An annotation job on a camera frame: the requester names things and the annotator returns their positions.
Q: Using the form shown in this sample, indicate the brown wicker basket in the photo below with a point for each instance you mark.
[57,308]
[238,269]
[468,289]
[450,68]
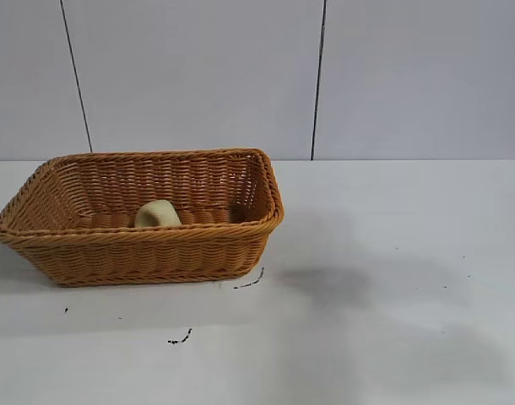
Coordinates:
[135,253]

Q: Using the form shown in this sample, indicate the pale yellow egg yolk pastry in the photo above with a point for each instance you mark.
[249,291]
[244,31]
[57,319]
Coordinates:
[156,214]

